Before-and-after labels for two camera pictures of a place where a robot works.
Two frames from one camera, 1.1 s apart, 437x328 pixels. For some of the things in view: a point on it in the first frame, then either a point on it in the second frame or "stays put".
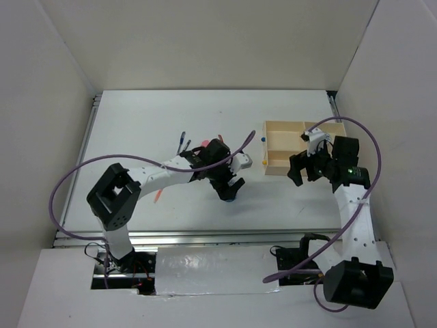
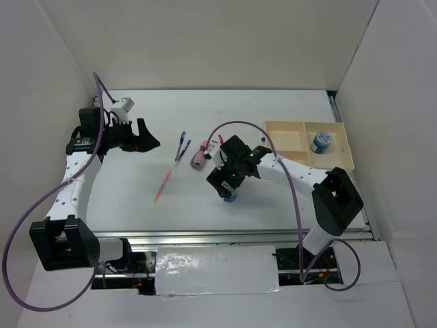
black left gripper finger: [235, 186] -> [143, 132]
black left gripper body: [220, 175] -> [121, 136]
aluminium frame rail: [67, 237] stays put
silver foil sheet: [216, 270] stays put
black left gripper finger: [226, 193] -> [145, 141]
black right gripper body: [324, 160] -> [229, 169]
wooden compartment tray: [283, 139] stays put
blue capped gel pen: [179, 147] stays put
